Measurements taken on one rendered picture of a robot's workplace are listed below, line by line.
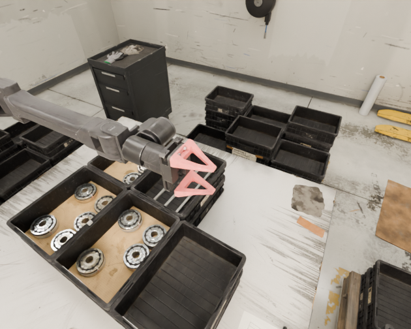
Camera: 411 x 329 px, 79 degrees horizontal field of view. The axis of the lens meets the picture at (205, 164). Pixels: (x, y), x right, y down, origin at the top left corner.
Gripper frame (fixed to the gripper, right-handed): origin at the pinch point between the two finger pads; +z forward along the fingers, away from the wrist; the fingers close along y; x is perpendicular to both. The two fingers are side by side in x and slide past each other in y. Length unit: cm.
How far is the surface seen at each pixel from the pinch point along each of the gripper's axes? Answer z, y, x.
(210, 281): -1, 62, -5
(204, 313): 2, 63, 5
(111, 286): -33, 62, 15
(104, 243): -48, 62, 3
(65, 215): -74, 62, 1
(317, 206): 29, 74, -71
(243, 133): -39, 94, -139
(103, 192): -69, 62, -17
